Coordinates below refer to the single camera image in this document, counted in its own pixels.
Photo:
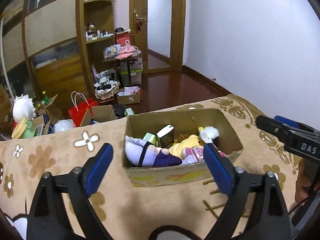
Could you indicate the pink plush toy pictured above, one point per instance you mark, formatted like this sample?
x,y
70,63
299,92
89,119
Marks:
x,y
192,155

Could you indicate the open cardboard box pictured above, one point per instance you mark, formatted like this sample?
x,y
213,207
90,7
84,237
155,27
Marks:
x,y
185,123

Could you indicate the wooden corner shelf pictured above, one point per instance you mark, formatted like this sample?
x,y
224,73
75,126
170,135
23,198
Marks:
x,y
95,28

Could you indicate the white-haired blindfolded plush doll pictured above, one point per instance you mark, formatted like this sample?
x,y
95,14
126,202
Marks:
x,y
142,153

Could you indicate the green frog plush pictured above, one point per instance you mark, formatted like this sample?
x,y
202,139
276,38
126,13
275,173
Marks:
x,y
23,130

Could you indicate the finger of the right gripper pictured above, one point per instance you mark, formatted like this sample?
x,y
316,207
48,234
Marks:
x,y
274,127
292,123

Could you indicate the black barcode box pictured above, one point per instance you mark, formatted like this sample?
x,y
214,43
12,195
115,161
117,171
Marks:
x,y
165,136

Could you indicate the yellow duck plush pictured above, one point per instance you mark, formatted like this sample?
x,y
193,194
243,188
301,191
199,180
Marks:
x,y
191,141

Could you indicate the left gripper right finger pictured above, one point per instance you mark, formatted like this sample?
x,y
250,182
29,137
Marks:
x,y
269,218

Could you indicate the small black side table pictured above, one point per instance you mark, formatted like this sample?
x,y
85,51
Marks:
x,y
128,68

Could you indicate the beige flower pattern blanket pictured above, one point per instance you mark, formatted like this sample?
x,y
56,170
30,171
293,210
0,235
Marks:
x,y
133,210

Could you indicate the person's hand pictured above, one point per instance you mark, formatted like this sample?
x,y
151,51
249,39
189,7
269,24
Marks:
x,y
306,173

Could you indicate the green tissue pack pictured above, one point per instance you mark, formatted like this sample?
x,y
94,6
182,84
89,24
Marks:
x,y
150,138

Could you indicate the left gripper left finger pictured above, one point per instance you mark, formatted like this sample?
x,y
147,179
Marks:
x,y
48,218

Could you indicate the wooden wardrobe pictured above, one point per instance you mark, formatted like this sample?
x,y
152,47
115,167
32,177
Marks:
x,y
42,48

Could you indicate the wooden door with glass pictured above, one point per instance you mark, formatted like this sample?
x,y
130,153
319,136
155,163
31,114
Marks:
x,y
157,30

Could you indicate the wicker basket with clothes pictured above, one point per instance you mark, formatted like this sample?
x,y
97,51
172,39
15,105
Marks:
x,y
106,84

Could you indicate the pink folded clothes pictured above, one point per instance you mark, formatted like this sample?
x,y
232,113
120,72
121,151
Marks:
x,y
127,51

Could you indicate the green glass bottle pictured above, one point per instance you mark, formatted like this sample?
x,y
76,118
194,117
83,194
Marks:
x,y
46,98

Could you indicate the red paper gift bag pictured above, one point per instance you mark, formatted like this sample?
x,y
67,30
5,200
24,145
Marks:
x,y
77,112

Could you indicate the white fluffy pompom plush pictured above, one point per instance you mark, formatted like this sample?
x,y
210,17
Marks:
x,y
208,134

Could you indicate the large white spiky-hair plush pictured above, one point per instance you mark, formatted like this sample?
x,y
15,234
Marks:
x,y
23,107

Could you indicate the small cardboard box with papers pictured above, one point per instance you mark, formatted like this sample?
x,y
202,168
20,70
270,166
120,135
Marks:
x,y
129,95

